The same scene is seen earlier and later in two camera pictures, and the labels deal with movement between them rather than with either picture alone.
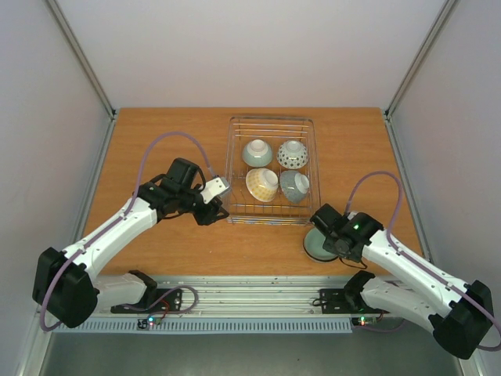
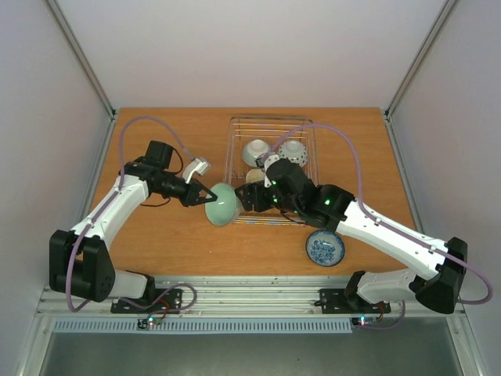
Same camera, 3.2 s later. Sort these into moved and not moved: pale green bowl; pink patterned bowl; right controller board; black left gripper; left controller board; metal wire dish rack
Moved: pale green bowl; black left gripper
Not moved: left controller board; metal wire dish rack; right controller board; pink patterned bowl
